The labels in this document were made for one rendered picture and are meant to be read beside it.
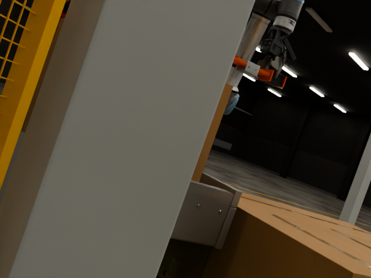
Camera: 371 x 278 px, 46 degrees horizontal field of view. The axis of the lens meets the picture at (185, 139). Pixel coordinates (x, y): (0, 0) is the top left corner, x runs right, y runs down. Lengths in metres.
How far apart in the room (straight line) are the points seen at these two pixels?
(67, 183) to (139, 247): 0.11
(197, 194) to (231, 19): 0.97
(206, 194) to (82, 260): 0.98
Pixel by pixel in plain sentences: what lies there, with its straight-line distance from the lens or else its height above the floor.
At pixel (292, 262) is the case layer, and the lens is 1.39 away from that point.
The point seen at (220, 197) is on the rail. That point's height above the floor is 0.57.
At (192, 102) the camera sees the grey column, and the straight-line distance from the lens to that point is 0.47.
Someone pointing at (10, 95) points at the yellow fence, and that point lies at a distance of 1.08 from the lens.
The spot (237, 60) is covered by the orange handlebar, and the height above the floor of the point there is 1.07.
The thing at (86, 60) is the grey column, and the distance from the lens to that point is 0.43.
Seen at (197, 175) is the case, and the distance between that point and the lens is 1.56.
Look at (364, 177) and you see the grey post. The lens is 5.05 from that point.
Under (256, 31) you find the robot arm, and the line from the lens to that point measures 2.62.
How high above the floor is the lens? 0.75
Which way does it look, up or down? 1 degrees down
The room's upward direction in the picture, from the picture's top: 20 degrees clockwise
